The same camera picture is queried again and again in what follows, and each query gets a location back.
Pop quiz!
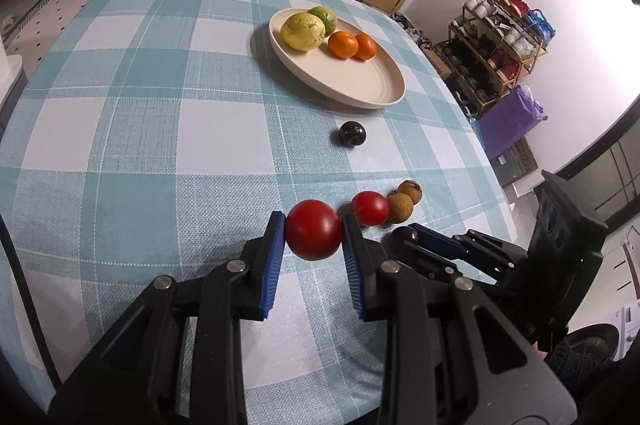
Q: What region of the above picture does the wooden shoe rack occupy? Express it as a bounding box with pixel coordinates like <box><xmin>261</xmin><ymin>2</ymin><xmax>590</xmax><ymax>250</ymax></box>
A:
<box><xmin>439</xmin><ymin>0</ymin><xmax>557</xmax><ymax>117</ymax></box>

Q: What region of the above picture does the red tomato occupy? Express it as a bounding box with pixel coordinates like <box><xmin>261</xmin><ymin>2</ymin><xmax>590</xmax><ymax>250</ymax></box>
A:
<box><xmin>284</xmin><ymin>200</ymin><xmax>344</xmax><ymax>262</ymax></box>
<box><xmin>351</xmin><ymin>190</ymin><xmax>390</xmax><ymax>227</ymax></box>

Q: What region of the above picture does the brown cardboard box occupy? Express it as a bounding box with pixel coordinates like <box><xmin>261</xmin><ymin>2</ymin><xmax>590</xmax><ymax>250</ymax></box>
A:
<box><xmin>426</xmin><ymin>46</ymin><xmax>457</xmax><ymax>81</ymax></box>

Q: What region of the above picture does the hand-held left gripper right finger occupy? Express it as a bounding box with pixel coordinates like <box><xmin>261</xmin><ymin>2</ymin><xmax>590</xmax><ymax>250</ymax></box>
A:
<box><xmin>341</xmin><ymin>213</ymin><xmax>579</xmax><ymax>425</ymax></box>

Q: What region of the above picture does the brown longan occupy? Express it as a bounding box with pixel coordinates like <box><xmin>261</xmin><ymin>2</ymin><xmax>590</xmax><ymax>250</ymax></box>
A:
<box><xmin>397</xmin><ymin>180</ymin><xmax>424</xmax><ymax>205</ymax></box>
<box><xmin>386</xmin><ymin>191</ymin><xmax>415</xmax><ymax>224</ymax></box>

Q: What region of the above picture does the white side cabinet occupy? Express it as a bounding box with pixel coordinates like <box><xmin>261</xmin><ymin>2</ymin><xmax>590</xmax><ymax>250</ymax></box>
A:
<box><xmin>0</xmin><ymin>40</ymin><xmax>26</xmax><ymax>126</ymax></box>

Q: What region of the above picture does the dotted floor rug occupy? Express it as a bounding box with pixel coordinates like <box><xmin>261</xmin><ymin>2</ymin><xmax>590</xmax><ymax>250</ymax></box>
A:
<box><xmin>0</xmin><ymin>0</ymin><xmax>108</xmax><ymax>56</ymax></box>

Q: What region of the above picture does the dark purple passion fruit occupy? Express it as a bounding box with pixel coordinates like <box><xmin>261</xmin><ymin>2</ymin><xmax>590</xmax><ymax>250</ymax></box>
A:
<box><xmin>337</xmin><ymin>120</ymin><xmax>368</xmax><ymax>148</ymax></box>
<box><xmin>392</xmin><ymin>226</ymin><xmax>418</xmax><ymax>247</ymax></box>

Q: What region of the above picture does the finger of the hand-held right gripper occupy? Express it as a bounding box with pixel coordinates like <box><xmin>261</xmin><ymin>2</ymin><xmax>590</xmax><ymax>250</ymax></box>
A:
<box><xmin>382</xmin><ymin>232</ymin><xmax>466</xmax><ymax>282</ymax></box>
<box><xmin>407</xmin><ymin>222</ymin><xmax>528</xmax><ymax>278</ymax></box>

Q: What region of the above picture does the small orange tangerine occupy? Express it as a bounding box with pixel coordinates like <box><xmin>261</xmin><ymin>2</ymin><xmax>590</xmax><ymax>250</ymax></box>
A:
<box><xmin>354</xmin><ymin>34</ymin><xmax>377</xmax><ymax>61</ymax></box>

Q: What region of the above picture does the cream round plate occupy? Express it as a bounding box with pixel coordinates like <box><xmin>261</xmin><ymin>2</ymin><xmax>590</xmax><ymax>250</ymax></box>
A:
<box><xmin>268</xmin><ymin>8</ymin><xmax>406</xmax><ymax>109</ymax></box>

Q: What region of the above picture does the green-yellow guava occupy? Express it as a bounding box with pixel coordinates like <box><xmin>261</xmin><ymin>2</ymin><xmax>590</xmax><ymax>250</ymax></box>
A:
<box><xmin>306</xmin><ymin>6</ymin><xmax>338</xmax><ymax>37</ymax></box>

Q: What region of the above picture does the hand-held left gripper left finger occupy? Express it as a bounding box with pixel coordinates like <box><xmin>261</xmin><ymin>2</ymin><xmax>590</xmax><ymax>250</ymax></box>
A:
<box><xmin>46</xmin><ymin>210</ymin><xmax>287</xmax><ymax>425</ymax></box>

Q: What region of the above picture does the purple plastic bag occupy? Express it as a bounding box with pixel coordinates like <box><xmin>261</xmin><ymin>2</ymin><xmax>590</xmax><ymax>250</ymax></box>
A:
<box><xmin>477</xmin><ymin>85</ymin><xmax>549</xmax><ymax>161</ymax></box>

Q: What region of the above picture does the large orange tangerine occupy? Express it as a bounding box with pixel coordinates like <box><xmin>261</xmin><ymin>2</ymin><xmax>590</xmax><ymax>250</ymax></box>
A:
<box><xmin>327</xmin><ymin>31</ymin><xmax>359</xmax><ymax>59</ymax></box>

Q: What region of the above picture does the yellow guava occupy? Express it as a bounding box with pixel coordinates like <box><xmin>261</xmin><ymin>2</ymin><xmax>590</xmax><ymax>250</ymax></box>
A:
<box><xmin>279</xmin><ymin>12</ymin><xmax>326</xmax><ymax>52</ymax></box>

